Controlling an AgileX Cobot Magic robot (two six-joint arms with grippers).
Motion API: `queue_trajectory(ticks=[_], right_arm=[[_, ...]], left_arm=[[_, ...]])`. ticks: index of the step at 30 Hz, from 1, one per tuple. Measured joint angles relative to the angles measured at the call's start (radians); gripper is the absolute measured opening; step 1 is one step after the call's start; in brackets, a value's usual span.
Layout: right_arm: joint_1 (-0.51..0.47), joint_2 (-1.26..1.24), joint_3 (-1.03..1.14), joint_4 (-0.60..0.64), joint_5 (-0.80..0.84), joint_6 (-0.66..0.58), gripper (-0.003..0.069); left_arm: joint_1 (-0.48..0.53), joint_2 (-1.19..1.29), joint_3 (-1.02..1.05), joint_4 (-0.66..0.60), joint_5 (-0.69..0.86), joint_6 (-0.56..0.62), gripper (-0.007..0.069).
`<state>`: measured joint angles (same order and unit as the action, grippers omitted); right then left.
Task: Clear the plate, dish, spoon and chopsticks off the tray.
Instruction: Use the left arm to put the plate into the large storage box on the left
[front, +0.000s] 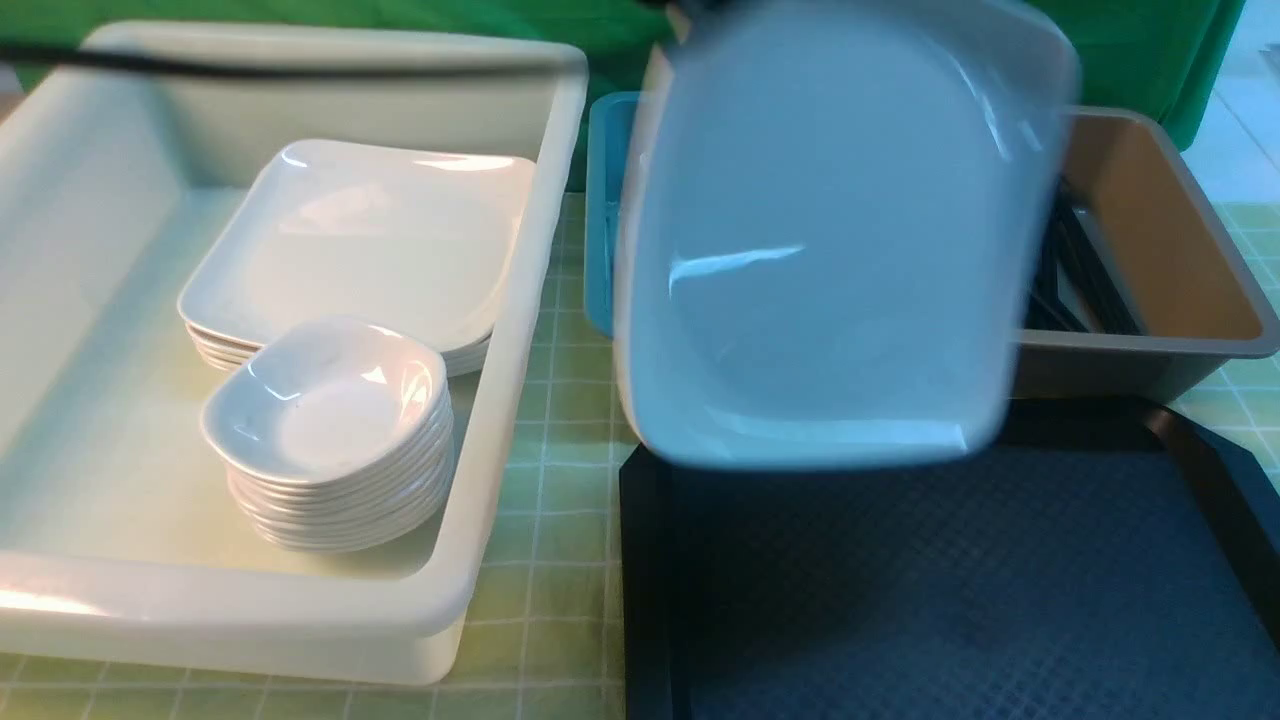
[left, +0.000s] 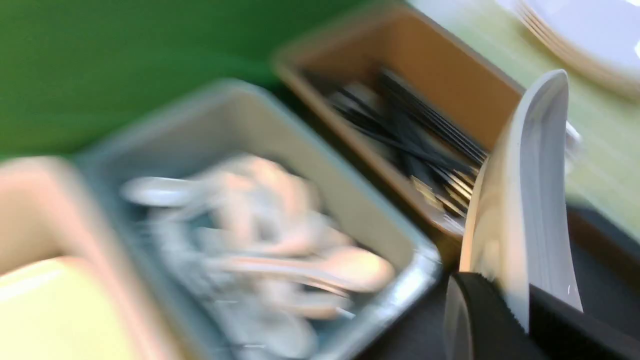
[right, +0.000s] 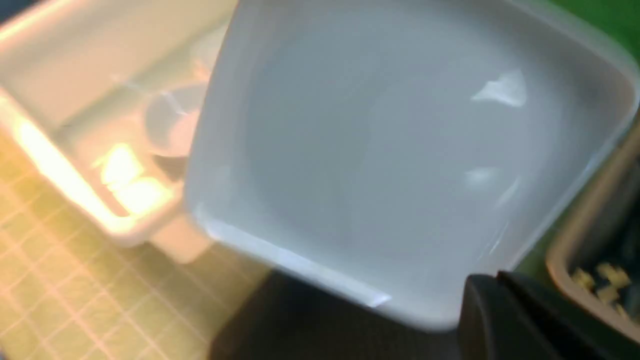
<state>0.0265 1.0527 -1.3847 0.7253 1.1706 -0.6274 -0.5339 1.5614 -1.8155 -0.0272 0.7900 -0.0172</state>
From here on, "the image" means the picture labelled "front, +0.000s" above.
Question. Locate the large white rice plate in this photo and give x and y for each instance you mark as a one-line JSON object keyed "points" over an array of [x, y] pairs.
{"points": [[830, 217]]}

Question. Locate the teal plastic bin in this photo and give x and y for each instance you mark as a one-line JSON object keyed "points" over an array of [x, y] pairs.
{"points": [[610, 123]]}

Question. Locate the stack of white square plates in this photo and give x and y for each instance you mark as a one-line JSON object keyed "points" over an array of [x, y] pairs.
{"points": [[418, 241]]}

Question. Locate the green checked tablecloth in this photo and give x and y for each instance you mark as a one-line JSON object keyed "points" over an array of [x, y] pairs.
{"points": [[543, 635]]}

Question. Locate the stack of white small bowls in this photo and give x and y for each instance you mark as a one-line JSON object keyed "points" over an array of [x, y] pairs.
{"points": [[337, 437]]}

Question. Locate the pile of black chopsticks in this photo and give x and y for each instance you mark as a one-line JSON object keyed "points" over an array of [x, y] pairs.
{"points": [[1078, 286]]}

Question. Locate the grey brown plastic bin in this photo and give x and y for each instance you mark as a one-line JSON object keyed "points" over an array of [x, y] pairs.
{"points": [[1193, 293]]}

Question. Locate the black serving tray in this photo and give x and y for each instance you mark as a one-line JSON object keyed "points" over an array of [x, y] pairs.
{"points": [[1104, 559]]}

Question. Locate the large white plastic tub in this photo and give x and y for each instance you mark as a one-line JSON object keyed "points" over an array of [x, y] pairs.
{"points": [[95, 166]]}

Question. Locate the green backdrop cloth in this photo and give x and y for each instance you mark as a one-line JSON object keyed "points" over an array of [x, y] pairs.
{"points": [[1159, 58]]}

